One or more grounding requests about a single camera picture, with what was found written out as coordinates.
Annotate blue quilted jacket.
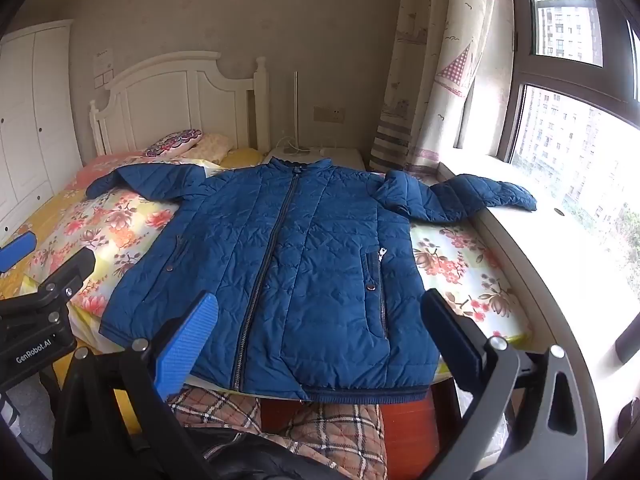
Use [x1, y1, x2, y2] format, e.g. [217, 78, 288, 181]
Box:
[86, 156, 539, 404]

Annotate plaid quilted pants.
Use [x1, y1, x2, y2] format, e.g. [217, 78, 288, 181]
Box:
[169, 386, 390, 480]

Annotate dark rounded object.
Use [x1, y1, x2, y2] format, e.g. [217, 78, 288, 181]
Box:
[617, 397, 640, 437]
[614, 326, 640, 364]

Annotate white bed headboard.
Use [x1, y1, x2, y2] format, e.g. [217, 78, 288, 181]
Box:
[88, 51, 271, 167]

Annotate purple embroidered pillow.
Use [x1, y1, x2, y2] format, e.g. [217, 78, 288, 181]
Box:
[144, 128, 204, 157]

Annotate patterned curtain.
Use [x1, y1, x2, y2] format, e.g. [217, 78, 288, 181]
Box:
[368, 0, 502, 175]

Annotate pink pillow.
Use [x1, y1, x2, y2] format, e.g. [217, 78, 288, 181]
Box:
[74, 152, 152, 187]

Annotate white cable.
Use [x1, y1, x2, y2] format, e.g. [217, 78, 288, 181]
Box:
[272, 135, 312, 154]

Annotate dark framed window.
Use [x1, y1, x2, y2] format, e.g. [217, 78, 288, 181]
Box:
[494, 0, 640, 266]

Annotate dark jacket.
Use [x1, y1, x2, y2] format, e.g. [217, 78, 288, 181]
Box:
[184, 424, 343, 480]

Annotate cream pillow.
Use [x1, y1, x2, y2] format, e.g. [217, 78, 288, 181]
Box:
[187, 132, 234, 164]

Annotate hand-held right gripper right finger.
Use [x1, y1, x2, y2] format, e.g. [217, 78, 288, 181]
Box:
[421, 288, 592, 480]

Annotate white window sill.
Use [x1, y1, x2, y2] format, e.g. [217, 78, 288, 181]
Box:
[434, 151, 640, 480]

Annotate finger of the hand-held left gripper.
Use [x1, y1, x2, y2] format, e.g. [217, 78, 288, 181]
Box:
[27, 246, 98, 312]
[0, 231, 39, 276]

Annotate white wardrobe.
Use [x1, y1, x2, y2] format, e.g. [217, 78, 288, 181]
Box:
[0, 19, 84, 250]

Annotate floral bedsheet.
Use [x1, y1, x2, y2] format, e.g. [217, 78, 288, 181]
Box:
[0, 152, 533, 378]

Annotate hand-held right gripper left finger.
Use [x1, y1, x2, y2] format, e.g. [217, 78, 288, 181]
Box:
[52, 290, 221, 480]

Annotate white nightstand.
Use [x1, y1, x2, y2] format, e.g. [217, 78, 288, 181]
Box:
[262, 145, 367, 172]

